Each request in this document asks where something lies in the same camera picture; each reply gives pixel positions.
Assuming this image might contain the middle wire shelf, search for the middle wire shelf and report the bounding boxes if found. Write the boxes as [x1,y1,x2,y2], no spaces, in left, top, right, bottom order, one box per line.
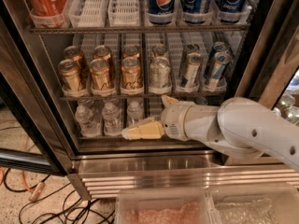
[60,91,225,101]

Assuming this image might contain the pepsi can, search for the pepsi can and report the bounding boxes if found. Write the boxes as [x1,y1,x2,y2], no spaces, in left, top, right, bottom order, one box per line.
[182,0,211,24]
[148,0,175,25]
[219,0,246,23]

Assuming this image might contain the pepsi can left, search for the pepsi can left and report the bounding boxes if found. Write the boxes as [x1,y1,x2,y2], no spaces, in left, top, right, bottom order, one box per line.
[148,0,175,25]

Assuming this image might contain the orange extension cord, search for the orange extension cord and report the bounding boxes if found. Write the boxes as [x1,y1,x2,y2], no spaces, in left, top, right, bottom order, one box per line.
[0,119,38,194]

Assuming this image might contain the slim blue can right front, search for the slim blue can right front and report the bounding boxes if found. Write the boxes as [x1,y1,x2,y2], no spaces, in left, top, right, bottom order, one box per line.
[204,52,232,91]

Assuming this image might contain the water bottle left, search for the water bottle left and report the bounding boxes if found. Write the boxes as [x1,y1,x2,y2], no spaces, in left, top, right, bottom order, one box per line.
[75,105,101,138]

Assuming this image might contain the clear bin with pink contents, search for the clear bin with pink contents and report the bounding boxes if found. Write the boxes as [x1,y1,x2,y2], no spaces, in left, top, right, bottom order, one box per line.
[115,187,213,224]

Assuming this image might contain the orange can lane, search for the orange can lane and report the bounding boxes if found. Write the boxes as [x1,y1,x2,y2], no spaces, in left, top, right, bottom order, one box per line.
[58,59,83,91]
[121,57,143,90]
[122,45,140,59]
[90,58,113,91]
[64,46,89,78]
[93,44,116,77]

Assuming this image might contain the pepsi can middle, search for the pepsi can middle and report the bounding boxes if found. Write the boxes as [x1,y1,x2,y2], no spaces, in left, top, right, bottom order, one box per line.
[182,0,211,24]

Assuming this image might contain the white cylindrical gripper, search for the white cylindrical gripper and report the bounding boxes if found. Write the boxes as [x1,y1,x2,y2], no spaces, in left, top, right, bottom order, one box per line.
[121,94,193,141]

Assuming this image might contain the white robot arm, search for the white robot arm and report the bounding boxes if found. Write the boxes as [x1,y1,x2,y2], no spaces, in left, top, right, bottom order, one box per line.
[121,95,299,171]

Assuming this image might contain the water bottle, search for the water bottle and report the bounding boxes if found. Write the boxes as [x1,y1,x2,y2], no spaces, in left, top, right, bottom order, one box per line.
[127,101,144,126]
[75,105,101,138]
[102,102,122,136]

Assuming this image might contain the water bottle middle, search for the water bottle middle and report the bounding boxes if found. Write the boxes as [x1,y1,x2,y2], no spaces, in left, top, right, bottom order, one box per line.
[102,102,122,136]

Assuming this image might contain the orange can rear left lane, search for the orange can rear left lane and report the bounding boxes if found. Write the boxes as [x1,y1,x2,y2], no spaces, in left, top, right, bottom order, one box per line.
[64,46,89,78]

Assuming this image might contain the top wire shelf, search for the top wire shelf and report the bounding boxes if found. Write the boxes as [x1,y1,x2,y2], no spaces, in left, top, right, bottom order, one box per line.
[29,24,249,35]

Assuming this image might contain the slim blue silver can front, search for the slim blue silver can front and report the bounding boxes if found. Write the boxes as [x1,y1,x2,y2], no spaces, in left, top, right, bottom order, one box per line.
[180,52,203,88]

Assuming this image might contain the pepsi can right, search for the pepsi can right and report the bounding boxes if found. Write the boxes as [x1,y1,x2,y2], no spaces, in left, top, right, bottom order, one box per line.
[219,0,246,23]

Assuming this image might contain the clear bin right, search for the clear bin right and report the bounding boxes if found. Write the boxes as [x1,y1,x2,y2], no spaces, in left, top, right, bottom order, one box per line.
[208,184,299,224]

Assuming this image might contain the black floor cables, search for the black floor cables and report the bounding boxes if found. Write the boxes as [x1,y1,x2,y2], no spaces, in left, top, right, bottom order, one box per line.
[2,168,116,224]

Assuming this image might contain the wire shelf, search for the wire shelf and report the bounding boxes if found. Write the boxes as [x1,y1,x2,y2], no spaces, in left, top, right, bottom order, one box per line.
[60,91,225,101]
[29,24,249,35]

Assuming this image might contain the slim blue silver can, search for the slim blue silver can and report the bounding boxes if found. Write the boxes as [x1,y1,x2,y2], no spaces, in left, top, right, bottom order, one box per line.
[182,43,199,60]
[180,52,203,88]

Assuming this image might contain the orange can front left lane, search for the orange can front left lane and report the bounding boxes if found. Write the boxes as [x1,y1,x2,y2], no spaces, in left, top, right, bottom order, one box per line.
[58,59,83,91]

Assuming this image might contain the slim blue can right rear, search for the slim blue can right rear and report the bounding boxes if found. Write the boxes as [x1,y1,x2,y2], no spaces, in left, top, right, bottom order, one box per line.
[208,41,230,59]

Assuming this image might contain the steel fridge frame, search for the steel fridge frame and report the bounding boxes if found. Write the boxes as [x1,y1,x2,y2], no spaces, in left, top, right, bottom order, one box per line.
[0,0,298,200]

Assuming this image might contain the slim blue silver can rear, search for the slim blue silver can rear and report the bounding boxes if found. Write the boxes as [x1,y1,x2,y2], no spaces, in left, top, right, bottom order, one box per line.
[182,43,199,60]

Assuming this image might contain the water bottle right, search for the water bottle right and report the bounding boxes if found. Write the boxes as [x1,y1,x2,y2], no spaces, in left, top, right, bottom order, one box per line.
[127,101,144,126]

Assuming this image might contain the fridge glass door left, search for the fridge glass door left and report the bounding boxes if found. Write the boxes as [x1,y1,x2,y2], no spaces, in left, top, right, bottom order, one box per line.
[0,75,64,175]

